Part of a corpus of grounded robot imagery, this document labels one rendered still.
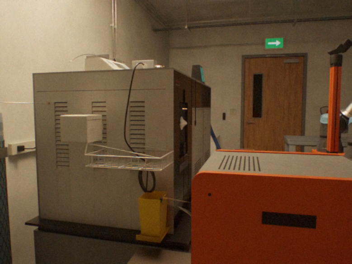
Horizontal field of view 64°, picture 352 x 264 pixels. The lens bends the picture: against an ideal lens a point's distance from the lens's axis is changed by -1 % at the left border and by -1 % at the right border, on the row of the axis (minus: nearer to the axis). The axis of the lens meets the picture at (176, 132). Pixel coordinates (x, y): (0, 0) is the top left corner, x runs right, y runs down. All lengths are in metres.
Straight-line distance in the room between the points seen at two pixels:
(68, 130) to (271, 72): 4.35
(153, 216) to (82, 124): 0.45
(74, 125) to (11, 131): 0.92
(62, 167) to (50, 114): 0.25
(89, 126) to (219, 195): 0.66
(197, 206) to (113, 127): 0.70
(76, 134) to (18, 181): 1.02
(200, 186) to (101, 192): 0.76
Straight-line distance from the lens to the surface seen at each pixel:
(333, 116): 1.73
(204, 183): 0.65
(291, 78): 5.20
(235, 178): 0.64
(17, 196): 2.14
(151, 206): 1.12
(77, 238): 1.48
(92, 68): 1.47
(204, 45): 5.28
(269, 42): 5.19
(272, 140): 5.18
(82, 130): 1.15
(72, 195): 1.43
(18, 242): 2.22
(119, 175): 1.29
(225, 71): 5.17
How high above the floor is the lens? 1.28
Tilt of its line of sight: 5 degrees down
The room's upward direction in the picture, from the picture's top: straight up
